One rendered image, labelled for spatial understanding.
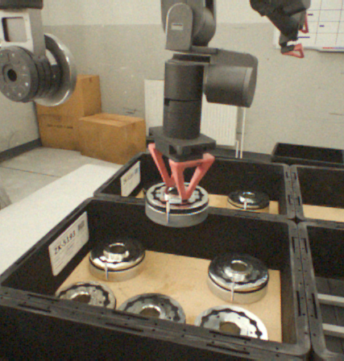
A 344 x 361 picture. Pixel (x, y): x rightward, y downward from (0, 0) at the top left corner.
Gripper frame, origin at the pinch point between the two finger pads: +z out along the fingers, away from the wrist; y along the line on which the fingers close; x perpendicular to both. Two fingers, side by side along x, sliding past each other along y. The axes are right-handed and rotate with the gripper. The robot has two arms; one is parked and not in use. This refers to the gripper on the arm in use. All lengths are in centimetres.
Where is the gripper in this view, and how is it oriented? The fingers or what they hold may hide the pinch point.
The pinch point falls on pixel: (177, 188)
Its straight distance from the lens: 57.4
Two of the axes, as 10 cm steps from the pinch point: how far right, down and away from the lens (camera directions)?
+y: -4.7, -3.9, 7.9
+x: -8.8, 1.6, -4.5
